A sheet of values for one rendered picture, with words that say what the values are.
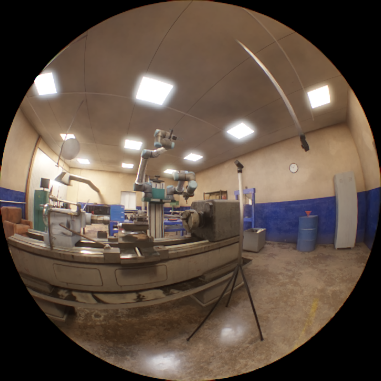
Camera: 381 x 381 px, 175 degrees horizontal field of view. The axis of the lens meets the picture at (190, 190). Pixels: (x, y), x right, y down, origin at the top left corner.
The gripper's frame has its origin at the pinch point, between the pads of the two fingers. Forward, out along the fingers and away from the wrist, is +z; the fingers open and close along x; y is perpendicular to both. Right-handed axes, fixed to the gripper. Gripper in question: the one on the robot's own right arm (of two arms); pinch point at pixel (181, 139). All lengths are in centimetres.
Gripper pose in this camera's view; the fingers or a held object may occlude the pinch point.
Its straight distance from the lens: 160.5
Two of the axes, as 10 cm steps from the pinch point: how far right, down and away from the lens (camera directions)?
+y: -3.5, 8.2, 4.5
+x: 4.0, 5.6, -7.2
